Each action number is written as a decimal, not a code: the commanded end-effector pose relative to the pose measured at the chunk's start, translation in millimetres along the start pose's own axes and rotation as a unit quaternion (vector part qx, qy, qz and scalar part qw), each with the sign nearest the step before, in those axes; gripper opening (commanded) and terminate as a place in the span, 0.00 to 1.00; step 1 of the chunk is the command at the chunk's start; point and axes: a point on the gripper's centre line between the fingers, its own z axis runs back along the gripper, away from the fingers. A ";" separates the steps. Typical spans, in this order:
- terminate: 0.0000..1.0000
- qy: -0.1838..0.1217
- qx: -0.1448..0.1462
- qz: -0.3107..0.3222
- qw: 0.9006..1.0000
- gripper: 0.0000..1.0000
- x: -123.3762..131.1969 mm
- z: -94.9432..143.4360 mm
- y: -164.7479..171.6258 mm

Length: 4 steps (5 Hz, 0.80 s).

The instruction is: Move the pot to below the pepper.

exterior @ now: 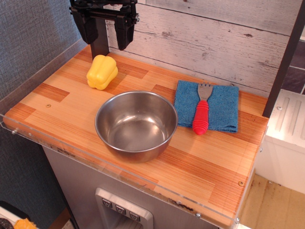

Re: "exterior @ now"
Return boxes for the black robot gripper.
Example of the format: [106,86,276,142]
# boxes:
[69,0,139,51]

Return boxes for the stainless steel pot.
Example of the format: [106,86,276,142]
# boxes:
[95,91,178,163]

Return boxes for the yellow toy bell pepper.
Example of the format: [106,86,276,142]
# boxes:
[86,55,118,90]

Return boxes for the blue folded cloth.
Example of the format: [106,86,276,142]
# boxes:
[174,80,239,133]

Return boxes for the clear acrylic table guard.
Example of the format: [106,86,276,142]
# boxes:
[0,46,268,229]

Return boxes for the grey toy fridge cabinet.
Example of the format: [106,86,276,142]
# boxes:
[43,147,215,229]

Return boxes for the silver dispenser button panel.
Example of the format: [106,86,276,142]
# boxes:
[95,187,154,229]

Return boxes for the orange object bottom left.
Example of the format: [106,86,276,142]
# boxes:
[14,219,37,229]

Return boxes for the white toy sink unit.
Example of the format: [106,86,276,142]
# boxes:
[254,90,305,193]

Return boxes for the dark left shelf post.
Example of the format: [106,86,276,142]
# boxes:
[91,19,109,59]

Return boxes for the dark shelf post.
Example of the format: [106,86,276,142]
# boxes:
[91,19,109,59]
[262,0,305,118]

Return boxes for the red-handled metal fork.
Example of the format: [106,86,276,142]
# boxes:
[193,82,213,135]

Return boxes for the dark right shelf post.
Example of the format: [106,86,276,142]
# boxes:
[262,0,305,118]

